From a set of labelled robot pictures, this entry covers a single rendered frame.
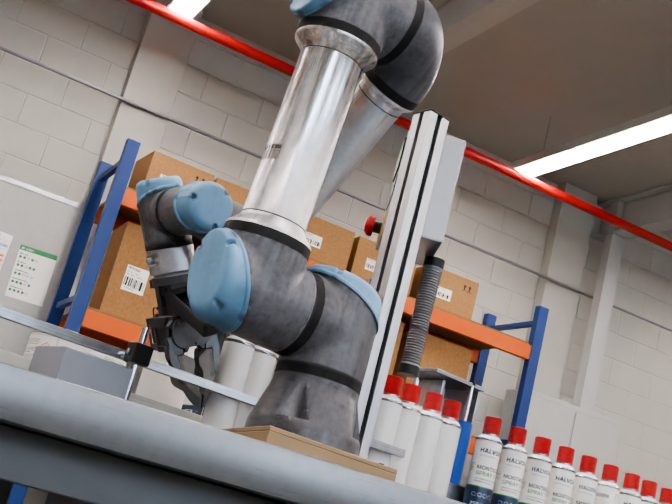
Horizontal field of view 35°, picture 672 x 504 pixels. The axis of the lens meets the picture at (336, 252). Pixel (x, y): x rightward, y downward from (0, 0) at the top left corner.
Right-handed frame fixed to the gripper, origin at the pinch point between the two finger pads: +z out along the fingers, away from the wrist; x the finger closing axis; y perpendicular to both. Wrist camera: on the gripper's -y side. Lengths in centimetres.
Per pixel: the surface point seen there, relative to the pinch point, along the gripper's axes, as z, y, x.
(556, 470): 34, 0, -78
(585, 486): 39, -2, -84
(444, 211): -23, -17, -42
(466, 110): -74, 345, -426
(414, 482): 24.4, -1.8, -38.8
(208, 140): -79, 416, -270
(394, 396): 8.4, -1.6, -37.6
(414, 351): -0.2, -10.8, -35.8
